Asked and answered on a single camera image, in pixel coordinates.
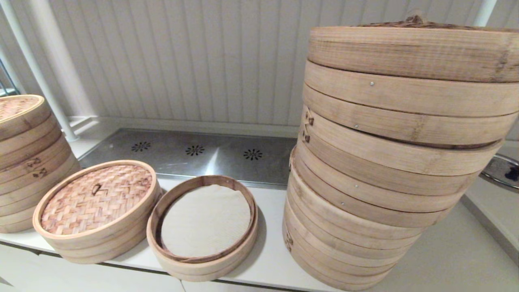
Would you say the white steamer liner cloth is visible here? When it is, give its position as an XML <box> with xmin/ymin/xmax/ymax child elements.
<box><xmin>160</xmin><ymin>185</ymin><xmax>252</xmax><ymax>258</ymax></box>

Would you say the large bamboo steamer basket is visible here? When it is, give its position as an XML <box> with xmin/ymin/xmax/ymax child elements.
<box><xmin>282</xmin><ymin>201</ymin><xmax>406</xmax><ymax>292</ymax></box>
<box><xmin>302</xmin><ymin>60</ymin><xmax>519</xmax><ymax>150</ymax></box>
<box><xmin>284</xmin><ymin>172</ymin><xmax>426</xmax><ymax>262</ymax></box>
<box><xmin>298</xmin><ymin>105</ymin><xmax>506</xmax><ymax>198</ymax></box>
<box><xmin>289</xmin><ymin>146</ymin><xmax>483</xmax><ymax>230</ymax></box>

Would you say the small bamboo steamer basket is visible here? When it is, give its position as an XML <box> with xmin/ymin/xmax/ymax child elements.
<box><xmin>146</xmin><ymin>175</ymin><xmax>259</xmax><ymax>283</ymax></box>
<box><xmin>0</xmin><ymin>136</ymin><xmax>81</xmax><ymax>195</ymax></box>
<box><xmin>0</xmin><ymin>115</ymin><xmax>62</xmax><ymax>169</ymax></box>
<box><xmin>0</xmin><ymin>162</ymin><xmax>81</xmax><ymax>234</ymax></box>
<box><xmin>41</xmin><ymin>191</ymin><xmax>163</xmax><ymax>265</ymax></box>

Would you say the large woven bamboo steamer lid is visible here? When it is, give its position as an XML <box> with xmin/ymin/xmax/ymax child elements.
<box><xmin>307</xmin><ymin>15</ymin><xmax>519</xmax><ymax>83</ymax></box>

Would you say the perforated stainless steel plate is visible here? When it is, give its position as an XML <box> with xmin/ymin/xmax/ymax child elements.
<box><xmin>78</xmin><ymin>128</ymin><xmax>298</xmax><ymax>190</ymax></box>

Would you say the thick white column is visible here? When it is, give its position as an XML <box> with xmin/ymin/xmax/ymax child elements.
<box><xmin>24</xmin><ymin>0</ymin><xmax>97</xmax><ymax>118</ymax></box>

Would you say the thin white round pole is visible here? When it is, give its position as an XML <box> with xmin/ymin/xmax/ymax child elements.
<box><xmin>0</xmin><ymin>0</ymin><xmax>78</xmax><ymax>142</ymax></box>
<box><xmin>474</xmin><ymin>0</ymin><xmax>498</xmax><ymax>27</ymax></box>

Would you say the white cabinet front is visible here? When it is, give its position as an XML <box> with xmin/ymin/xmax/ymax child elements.
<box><xmin>0</xmin><ymin>242</ymin><xmax>337</xmax><ymax>292</ymax></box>

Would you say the round metal pan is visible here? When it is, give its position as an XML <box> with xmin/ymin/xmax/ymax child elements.
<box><xmin>482</xmin><ymin>153</ymin><xmax>519</xmax><ymax>189</ymax></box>

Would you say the grey metal frame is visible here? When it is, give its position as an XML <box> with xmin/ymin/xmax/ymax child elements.
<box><xmin>0</xmin><ymin>60</ymin><xmax>20</xmax><ymax>97</ymax></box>

